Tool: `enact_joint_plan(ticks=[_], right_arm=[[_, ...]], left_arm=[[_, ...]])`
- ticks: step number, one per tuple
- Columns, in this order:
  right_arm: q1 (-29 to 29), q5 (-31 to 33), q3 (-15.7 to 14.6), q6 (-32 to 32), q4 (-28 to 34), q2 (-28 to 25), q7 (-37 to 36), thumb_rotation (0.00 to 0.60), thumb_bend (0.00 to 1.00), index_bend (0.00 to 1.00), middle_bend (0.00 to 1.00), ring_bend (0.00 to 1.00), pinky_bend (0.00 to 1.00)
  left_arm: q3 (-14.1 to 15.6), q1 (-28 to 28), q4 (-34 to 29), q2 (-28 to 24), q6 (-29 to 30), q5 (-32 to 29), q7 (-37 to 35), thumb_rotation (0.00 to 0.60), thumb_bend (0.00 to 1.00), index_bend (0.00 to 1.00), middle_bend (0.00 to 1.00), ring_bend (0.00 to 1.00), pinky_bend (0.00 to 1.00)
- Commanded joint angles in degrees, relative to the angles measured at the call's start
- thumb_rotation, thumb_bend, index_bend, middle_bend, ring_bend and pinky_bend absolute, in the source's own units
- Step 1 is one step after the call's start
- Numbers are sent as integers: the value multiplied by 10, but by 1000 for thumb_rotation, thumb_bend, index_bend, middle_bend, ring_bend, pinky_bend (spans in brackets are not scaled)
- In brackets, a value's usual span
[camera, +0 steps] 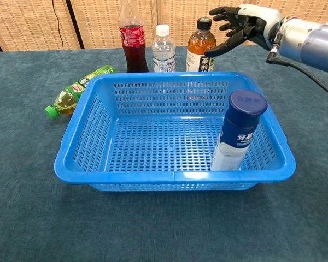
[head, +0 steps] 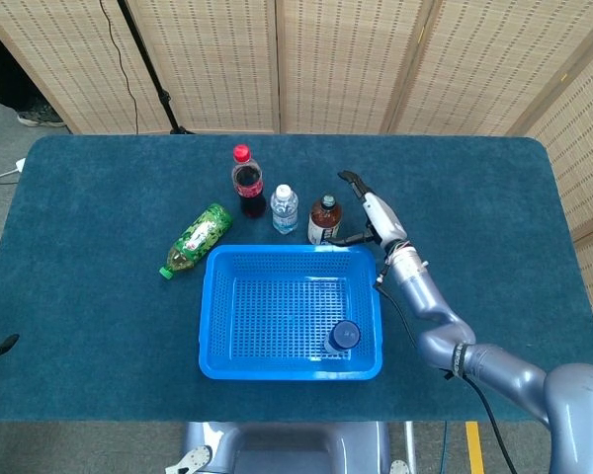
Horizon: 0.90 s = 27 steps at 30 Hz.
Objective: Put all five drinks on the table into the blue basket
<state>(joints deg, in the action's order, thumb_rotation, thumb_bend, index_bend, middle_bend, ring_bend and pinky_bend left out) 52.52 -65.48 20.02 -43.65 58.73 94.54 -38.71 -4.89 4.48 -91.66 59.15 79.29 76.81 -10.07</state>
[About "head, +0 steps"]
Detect green tea bottle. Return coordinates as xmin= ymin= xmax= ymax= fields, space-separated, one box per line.
xmin=158 ymin=202 xmax=234 ymax=280

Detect person in black trousers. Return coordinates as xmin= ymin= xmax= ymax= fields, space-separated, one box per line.
xmin=0 ymin=19 xmax=66 ymax=128

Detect cola bottle red cap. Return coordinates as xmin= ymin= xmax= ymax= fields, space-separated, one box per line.
xmin=230 ymin=143 xmax=268 ymax=219

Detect metal table leg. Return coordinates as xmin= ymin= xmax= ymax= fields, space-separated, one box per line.
xmin=403 ymin=421 xmax=419 ymax=474

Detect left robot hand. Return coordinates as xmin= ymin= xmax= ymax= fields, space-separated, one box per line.
xmin=0 ymin=265 xmax=21 ymax=362

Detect blue-grey robot torso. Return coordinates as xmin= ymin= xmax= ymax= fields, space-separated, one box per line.
xmin=165 ymin=421 xmax=411 ymax=474

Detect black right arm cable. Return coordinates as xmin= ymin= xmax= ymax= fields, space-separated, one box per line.
xmin=373 ymin=261 xmax=520 ymax=474

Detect blue table cloth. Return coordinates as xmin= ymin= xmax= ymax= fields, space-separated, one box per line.
xmin=0 ymin=133 xmax=593 ymax=424

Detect clear water bottle white cap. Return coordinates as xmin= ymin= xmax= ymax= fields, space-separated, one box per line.
xmin=270 ymin=184 xmax=299 ymax=236

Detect black tripod stand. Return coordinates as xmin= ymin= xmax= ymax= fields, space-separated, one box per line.
xmin=116 ymin=0 xmax=195 ymax=135

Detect blue plastic mesh basket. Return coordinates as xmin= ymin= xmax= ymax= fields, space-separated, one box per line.
xmin=198 ymin=243 xmax=383 ymax=381

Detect thin blue cable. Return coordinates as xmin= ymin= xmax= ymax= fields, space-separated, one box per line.
xmin=438 ymin=421 xmax=450 ymax=474

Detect thin black hanging cable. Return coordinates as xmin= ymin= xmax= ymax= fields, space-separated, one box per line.
xmin=98 ymin=0 xmax=140 ymax=135

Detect blue cap white bottle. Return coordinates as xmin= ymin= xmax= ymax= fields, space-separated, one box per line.
xmin=323 ymin=320 xmax=362 ymax=357

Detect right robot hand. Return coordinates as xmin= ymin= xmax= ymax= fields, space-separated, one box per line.
xmin=328 ymin=170 xmax=409 ymax=253

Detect brown tea bottle black cap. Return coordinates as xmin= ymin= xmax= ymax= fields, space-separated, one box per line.
xmin=306 ymin=194 xmax=344 ymax=247

